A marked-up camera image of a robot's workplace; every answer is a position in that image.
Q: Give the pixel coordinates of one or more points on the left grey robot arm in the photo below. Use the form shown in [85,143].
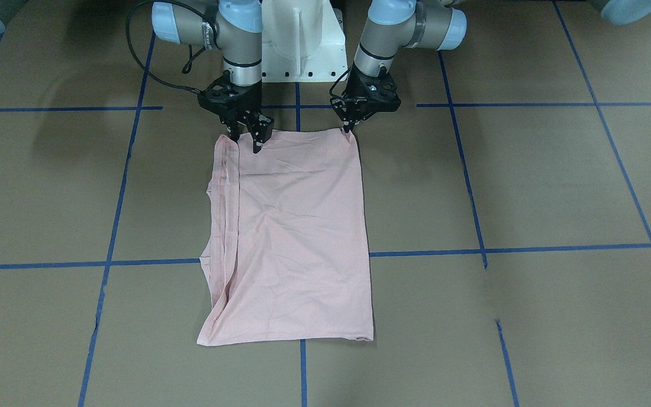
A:
[432,25]

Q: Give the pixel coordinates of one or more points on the brown paper table cover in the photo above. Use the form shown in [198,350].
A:
[508,209]

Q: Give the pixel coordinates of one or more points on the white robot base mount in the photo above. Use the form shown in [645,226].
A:
[303,41]

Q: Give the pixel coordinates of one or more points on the pink Snoopy t-shirt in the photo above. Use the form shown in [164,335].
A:
[287,257]

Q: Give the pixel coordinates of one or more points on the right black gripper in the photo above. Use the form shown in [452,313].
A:
[250,97]

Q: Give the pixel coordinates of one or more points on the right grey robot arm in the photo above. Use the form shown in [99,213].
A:
[235,28]

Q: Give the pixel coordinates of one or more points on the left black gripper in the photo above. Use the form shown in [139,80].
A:
[352,91]

